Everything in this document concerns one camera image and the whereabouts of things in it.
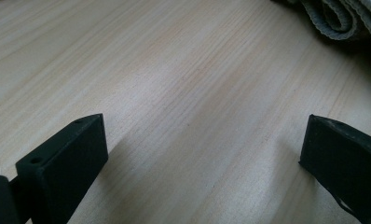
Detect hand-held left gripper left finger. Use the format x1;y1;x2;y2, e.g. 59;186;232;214
15;113;109;224

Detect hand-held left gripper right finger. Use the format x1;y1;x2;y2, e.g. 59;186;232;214
298;114;371;224

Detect grey fluffy cloth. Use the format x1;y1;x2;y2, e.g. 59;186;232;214
270;0;371;50

